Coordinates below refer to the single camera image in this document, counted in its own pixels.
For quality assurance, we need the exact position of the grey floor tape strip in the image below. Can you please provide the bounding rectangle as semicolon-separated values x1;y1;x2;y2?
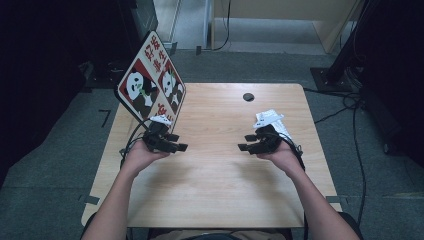
78;194;101;206
325;195;349;205

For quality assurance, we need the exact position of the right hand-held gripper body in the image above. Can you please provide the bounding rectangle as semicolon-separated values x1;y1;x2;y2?
248;113;285;155

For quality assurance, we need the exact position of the left hand-held gripper cable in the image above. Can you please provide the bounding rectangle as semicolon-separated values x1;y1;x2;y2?
119;118;152;168

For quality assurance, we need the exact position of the person's lap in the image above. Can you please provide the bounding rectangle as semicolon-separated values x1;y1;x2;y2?
148;228;293;240

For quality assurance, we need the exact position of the black metal stand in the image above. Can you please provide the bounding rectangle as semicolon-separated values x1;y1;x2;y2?
309;0;373;94

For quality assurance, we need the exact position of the black cabinet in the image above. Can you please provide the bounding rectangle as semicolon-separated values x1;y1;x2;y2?
116;0;160;63

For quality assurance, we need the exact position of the black hanging cable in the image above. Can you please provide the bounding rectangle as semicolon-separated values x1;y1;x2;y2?
213;0;233;52

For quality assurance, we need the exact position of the person's right hand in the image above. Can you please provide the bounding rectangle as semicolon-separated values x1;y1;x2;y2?
256;141;306;178

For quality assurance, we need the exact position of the square panda picture board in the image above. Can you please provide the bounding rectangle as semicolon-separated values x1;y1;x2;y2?
114;30;187;133

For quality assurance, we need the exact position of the person's left hand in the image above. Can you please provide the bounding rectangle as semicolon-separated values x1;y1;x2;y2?
121;141;170;176

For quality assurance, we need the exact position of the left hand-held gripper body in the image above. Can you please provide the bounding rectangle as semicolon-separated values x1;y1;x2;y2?
142;114;173;154

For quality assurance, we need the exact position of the light wooden partition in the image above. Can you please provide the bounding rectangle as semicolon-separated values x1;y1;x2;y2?
210;0;363;54

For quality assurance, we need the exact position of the long black floor cable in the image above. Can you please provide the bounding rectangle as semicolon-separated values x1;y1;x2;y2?
303;86;368;228

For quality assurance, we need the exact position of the hand-held gripper cable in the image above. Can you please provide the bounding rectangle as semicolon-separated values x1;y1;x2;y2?
119;118;152;168
282;132;309;240

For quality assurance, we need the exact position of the white waffle cloth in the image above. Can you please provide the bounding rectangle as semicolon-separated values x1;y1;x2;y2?
255;108;293;140

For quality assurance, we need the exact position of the right hand-held gripper cable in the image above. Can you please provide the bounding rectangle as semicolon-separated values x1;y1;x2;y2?
282;132;309;240

